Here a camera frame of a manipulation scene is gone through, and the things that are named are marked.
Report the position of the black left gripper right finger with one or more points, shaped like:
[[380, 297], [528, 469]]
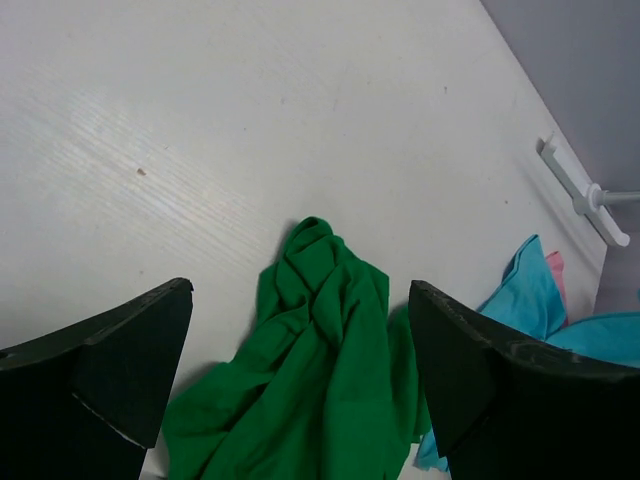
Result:
[[504, 405]]

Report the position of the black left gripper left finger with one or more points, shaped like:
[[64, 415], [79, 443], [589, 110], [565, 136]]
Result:
[[87, 401]]

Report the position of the green t shirt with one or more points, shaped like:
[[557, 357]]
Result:
[[325, 387]]

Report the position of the blue t shirt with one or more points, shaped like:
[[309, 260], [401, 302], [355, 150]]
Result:
[[519, 302]]

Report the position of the pink t shirt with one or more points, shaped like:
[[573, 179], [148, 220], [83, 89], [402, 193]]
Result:
[[557, 296]]

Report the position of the white clothes rack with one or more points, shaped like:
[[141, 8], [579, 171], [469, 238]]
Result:
[[589, 199]]

